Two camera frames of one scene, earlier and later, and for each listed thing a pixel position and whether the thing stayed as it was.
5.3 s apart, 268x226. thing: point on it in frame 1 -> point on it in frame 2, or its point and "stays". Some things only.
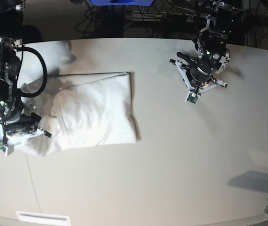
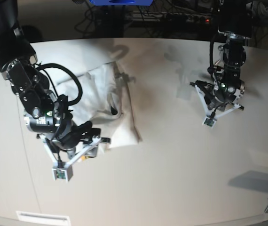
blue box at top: (122, 2) stays
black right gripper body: (14, 118) -> (69, 135)
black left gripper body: (208, 62) -> (218, 100)
